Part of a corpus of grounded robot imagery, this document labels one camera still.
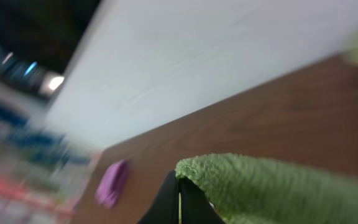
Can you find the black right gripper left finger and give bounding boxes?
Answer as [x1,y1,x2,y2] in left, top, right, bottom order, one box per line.
[138,170,179,224]

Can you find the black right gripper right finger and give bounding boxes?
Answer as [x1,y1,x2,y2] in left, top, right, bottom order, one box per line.
[179,178,224,224]

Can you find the green microfiber cloth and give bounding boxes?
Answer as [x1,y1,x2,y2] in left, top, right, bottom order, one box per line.
[175,154,358,224]

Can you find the folded purple cloth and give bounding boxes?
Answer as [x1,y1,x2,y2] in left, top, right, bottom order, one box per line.
[95,160,129,208]

